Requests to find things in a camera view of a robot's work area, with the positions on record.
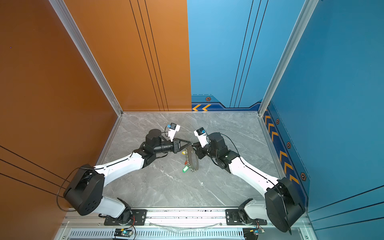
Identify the left green circuit board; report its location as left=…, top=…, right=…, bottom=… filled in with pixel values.
left=114, top=228, right=134, bottom=240

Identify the aluminium corner post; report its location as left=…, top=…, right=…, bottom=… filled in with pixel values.
left=258, top=0, right=319, bottom=117
left=49, top=0, right=124, bottom=117

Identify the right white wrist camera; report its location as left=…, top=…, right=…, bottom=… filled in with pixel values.
left=194, top=127, right=210, bottom=148

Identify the aluminium front rail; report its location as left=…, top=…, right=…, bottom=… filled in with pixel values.
left=55, top=207, right=317, bottom=240

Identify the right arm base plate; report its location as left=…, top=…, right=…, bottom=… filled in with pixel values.
left=225, top=209, right=267, bottom=226

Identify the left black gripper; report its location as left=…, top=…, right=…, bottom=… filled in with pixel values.
left=153, top=138, right=191, bottom=156

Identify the green circuit board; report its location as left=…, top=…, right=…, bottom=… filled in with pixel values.
left=114, top=228, right=134, bottom=240
left=250, top=229, right=263, bottom=236

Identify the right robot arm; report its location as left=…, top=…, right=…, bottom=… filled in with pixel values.
left=193, top=128, right=305, bottom=233

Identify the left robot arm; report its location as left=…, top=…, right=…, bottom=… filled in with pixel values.
left=63, top=129, right=192, bottom=226

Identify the right aluminium corner post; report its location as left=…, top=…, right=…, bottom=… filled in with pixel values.
left=258, top=0, right=319, bottom=117

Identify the left aluminium corner post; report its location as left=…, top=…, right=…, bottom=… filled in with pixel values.
left=49, top=0, right=124, bottom=117

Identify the right green circuit board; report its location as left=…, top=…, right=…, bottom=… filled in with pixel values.
left=250, top=229, right=263, bottom=236

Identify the grey metal key holder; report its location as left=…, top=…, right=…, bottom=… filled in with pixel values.
left=185, top=146, right=199, bottom=172

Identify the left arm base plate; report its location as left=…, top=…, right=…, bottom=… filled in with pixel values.
left=104, top=209, right=147, bottom=227

